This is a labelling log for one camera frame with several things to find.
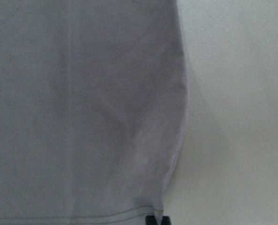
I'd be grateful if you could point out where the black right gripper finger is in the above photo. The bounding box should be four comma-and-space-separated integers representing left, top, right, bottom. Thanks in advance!
145, 215, 158, 225

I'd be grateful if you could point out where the dark brown t-shirt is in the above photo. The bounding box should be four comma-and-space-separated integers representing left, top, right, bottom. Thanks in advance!
0, 0, 188, 225

